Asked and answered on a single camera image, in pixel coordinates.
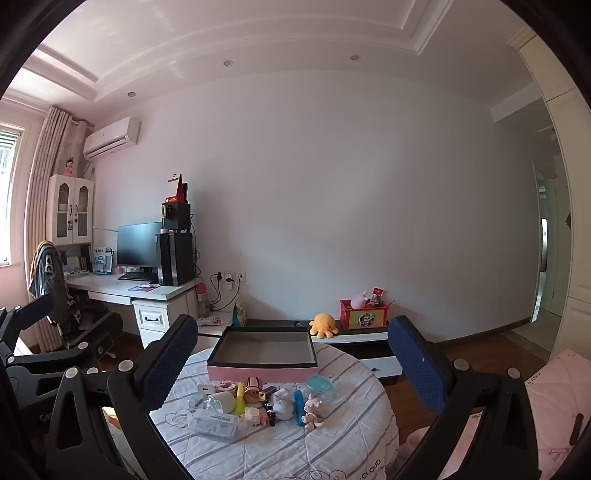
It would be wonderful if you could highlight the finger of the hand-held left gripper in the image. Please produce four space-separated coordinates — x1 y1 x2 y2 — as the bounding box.
4 333 115 374
0 293 55 342

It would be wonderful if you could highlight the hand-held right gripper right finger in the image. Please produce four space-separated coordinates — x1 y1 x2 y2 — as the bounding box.
387 315 543 480

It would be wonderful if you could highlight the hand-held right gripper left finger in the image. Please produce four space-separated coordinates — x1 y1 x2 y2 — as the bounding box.
44 314 199 480

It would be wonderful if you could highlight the clear plastic box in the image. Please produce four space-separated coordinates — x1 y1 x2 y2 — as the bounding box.
190 408 240 439

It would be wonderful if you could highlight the pink storage box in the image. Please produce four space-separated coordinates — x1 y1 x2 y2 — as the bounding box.
206 327 319 384

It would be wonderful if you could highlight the clear teal case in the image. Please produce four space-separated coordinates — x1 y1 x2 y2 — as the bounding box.
305 375 335 400

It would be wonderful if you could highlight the pastel brick block toy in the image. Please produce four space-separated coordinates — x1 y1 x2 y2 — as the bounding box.
242 406 271 428

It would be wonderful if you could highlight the small pink white figure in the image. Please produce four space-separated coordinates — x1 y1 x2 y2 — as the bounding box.
301 394 326 432

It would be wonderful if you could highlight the white silver figurine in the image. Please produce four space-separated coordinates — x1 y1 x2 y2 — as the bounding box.
270 388 296 421

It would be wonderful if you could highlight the black office chair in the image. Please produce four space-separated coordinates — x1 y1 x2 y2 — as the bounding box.
28 241 124 361

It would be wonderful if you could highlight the white desk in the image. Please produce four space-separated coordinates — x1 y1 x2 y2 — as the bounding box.
65 271 200 349

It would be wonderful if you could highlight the red toy box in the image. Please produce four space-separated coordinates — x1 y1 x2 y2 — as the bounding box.
340 299 389 331

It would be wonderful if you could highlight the yellow octopus plush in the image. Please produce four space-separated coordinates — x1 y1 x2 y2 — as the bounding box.
308 313 340 337

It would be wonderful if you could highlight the black computer tower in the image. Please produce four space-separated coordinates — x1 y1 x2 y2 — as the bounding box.
156 232 195 287

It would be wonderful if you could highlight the white glass-door cabinet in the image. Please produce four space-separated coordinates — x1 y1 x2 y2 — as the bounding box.
47 174 95 245

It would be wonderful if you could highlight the black computer monitor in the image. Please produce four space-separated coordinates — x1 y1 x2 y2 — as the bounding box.
117 222 163 278

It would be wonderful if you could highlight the window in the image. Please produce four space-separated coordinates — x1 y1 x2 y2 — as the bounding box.
0 122 25 268

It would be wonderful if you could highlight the pink bedding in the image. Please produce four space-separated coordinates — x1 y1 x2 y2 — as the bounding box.
406 348 591 480

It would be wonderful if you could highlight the white striped quilt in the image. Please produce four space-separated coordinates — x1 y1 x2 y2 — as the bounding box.
150 344 400 480

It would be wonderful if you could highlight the black speaker box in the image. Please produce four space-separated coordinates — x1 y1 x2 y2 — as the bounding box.
161 202 191 233

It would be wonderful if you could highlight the beige curtain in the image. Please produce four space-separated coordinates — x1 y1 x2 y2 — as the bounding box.
28 107 93 352

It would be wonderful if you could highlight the red paper box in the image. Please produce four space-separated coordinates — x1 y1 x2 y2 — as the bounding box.
167 174 189 204

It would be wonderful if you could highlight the white air conditioner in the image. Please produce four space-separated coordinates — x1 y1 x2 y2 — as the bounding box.
83 116 140 161

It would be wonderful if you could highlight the white wardrobe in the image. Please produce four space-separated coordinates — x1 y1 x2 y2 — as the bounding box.
508 25 591 384

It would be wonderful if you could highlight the black power cable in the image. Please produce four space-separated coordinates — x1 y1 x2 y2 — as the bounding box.
209 272 241 315

